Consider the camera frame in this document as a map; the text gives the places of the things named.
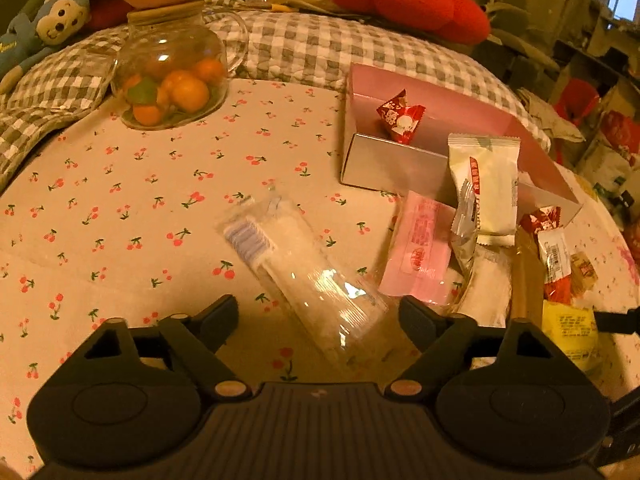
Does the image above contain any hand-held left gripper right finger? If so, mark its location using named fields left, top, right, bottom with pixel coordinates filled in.
left=382, top=296, right=553, bottom=401

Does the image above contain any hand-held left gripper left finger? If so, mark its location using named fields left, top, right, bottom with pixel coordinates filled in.
left=82, top=294, right=253, bottom=401

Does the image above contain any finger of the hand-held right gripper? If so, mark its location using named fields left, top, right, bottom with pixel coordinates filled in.
left=594, top=309, right=640, bottom=336

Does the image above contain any yellow snack packet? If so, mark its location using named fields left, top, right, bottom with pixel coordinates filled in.
left=542, top=300, right=601, bottom=371

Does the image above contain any pink snack packet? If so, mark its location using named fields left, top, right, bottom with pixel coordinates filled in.
left=378, top=191, right=457, bottom=306

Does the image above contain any clear plastic snack packet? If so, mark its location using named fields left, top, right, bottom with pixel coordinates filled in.
left=215, top=187, right=391, bottom=361

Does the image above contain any silver snack packet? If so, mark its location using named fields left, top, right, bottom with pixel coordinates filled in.
left=450, top=180, right=488, bottom=286

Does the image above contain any brown snack packet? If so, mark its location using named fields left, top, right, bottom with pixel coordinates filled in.
left=510, top=225, right=546, bottom=321

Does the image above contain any white snack packet red label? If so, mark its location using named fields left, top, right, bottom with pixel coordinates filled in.
left=446, top=133, right=521, bottom=248

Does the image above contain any pink cardboard box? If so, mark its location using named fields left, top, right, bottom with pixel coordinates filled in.
left=340, top=62, right=583, bottom=226

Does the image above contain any small gold candy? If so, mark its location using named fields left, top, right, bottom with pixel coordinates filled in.
left=570, top=252, right=598, bottom=291

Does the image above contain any plain white snack packet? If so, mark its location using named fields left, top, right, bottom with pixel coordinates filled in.
left=452, top=245, right=513, bottom=326

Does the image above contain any red stick snack packet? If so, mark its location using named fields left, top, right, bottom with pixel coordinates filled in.
left=537, top=227, right=573, bottom=306

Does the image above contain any red wrapped candy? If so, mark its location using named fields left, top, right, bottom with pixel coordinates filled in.
left=520, top=206, right=563, bottom=233
left=375, top=89, right=427, bottom=145

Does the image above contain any cherry print tablecloth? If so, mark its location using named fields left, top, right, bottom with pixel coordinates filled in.
left=0, top=77, right=640, bottom=480

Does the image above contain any red white printed bag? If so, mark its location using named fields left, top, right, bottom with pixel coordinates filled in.
left=600, top=110, right=640, bottom=161

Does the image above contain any pale printed cloth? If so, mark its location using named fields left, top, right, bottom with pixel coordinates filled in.
left=520, top=87, right=586, bottom=143

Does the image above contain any cluster of small oranges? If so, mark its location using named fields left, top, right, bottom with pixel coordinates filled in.
left=122, top=57, right=223, bottom=126

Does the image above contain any red child chair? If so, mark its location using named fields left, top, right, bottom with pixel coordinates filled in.
left=555, top=79, right=601, bottom=126

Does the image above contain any round glass jar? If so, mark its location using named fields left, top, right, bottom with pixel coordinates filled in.
left=110, top=7, right=230, bottom=131

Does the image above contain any grey checked blanket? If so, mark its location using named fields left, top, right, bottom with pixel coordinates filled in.
left=0, top=7, right=551, bottom=186

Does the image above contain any cork jar lid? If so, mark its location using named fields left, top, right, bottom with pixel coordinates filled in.
left=127, top=1, right=205, bottom=25

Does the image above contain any yellow plastic bag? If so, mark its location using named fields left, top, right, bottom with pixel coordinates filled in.
left=240, top=0, right=371, bottom=18

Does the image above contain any red plush toy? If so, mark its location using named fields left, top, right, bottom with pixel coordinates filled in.
left=87, top=0, right=133, bottom=28

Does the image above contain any blue monkey plush toy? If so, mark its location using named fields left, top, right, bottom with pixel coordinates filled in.
left=0, top=0, right=92, bottom=93

